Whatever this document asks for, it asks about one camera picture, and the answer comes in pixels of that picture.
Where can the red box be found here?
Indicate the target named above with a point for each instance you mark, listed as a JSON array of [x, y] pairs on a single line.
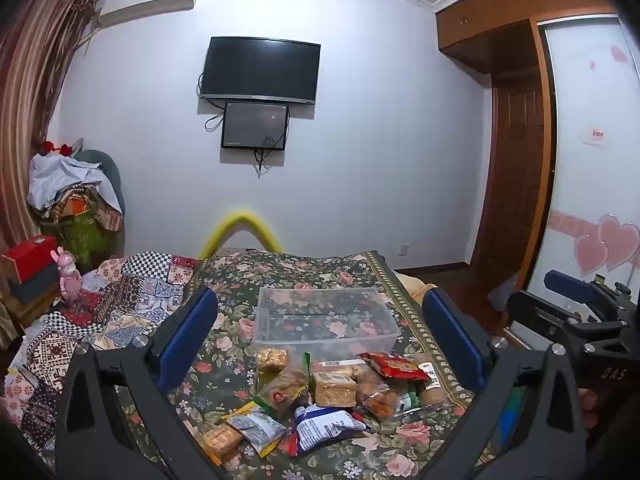
[[30, 255]]

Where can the yellow foam tube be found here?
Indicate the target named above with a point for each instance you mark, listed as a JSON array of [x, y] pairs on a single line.
[[240, 215]]

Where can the grey chair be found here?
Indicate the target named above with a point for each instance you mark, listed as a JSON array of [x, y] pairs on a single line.
[[112, 175]]

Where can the clear candy bag green clip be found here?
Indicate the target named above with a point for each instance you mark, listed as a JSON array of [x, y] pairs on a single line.
[[282, 392]]

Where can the brown tube snack packet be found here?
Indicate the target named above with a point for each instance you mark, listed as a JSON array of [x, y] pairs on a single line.
[[431, 382]]

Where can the white wall outlet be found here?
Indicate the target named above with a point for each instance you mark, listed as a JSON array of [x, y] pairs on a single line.
[[405, 249]]

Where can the pink heart stickers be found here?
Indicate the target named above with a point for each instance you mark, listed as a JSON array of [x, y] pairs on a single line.
[[615, 242]]

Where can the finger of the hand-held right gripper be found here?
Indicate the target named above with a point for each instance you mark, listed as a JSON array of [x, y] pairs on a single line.
[[540, 317], [570, 285]]

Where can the toast slices packet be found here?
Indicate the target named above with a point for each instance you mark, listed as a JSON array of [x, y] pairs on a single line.
[[334, 387]]

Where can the grey seed snack packet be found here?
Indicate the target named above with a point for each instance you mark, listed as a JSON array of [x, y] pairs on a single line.
[[257, 430]]

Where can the black wall television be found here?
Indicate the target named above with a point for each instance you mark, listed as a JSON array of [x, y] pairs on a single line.
[[260, 70]]

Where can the red snack packet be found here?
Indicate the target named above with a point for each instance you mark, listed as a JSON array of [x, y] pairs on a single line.
[[395, 365]]

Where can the orange cracker packet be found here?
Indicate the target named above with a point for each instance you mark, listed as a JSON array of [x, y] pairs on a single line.
[[218, 442]]

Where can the dark grey box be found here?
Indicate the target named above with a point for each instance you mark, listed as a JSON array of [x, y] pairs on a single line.
[[35, 285]]

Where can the pile of clothes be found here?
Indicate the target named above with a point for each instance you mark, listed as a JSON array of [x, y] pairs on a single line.
[[65, 180]]

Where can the orange fried snack bag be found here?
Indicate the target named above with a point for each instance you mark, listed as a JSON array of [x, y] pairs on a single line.
[[379, 400]]

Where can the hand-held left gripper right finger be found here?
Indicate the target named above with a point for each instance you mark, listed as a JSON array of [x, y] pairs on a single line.
[[455, 342]]

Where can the small green snack packet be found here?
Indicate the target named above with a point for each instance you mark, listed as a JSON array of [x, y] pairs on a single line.
[[410, 400]]

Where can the small black wall monitor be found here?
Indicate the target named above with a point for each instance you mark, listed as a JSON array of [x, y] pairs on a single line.
[[255, 125]]

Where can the golden pastry snack bag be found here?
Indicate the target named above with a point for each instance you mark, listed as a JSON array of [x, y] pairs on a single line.
[[272, 360]]

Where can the patchwork quilt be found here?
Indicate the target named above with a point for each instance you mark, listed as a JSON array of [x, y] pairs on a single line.
[[125, 300]]

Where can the blue white snack packet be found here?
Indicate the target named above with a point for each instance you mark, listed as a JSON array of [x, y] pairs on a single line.
[[325, 427]]

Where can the beige fleece blanket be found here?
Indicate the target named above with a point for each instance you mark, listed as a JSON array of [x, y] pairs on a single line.
[[415, 285]]

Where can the red artificial flowers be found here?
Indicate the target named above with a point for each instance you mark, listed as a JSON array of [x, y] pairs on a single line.
[[50, 146]]

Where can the person's right hand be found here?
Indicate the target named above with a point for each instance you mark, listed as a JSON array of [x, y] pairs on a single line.
[[589, 407]]

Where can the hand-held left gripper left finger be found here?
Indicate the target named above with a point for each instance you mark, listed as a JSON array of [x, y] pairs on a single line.
[[192, 340]]

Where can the pink pig toy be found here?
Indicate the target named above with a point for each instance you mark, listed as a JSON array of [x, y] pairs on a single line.
[[69, 277]]

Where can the white air conditioner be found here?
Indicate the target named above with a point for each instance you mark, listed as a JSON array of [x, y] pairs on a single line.
[[145, 10]]

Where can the dark floral blanket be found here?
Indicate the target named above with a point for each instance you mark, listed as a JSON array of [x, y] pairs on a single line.
[[300, 272]]

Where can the striped brown curtain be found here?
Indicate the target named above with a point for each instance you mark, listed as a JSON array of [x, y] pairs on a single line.
[[35, 85]]

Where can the brown wooden door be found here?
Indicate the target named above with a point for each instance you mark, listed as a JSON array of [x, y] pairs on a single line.
[[515, 170]]

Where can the white sliding wardrobe door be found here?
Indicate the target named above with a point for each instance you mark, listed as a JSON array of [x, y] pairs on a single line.
[[590, 185]]

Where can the clear plastic bin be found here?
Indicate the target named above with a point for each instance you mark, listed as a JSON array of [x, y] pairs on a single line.
[[325, 315]]

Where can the wooden overhead cabinet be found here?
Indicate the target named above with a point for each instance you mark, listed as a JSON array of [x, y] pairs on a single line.
[[500, 15]]

